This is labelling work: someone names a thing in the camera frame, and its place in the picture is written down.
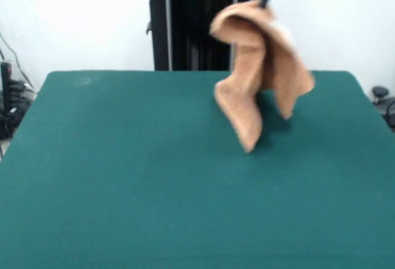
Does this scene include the tan terry towel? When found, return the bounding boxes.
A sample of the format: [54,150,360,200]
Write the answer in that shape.
[209,0,316,154]

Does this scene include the black office chair base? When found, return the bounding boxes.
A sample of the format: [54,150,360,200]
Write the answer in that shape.
[372,86,395,131]

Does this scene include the dark green table cloth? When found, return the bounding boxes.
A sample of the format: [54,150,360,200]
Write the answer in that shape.
[0,70,395,269]

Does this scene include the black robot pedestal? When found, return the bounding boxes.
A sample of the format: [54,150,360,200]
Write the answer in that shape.
[137,0,259,72]

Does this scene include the grey wall cable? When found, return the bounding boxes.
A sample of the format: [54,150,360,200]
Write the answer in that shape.
[0,31,35,89]

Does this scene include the black cable bundle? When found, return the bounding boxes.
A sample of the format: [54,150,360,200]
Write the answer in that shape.
[0,79,38,140]

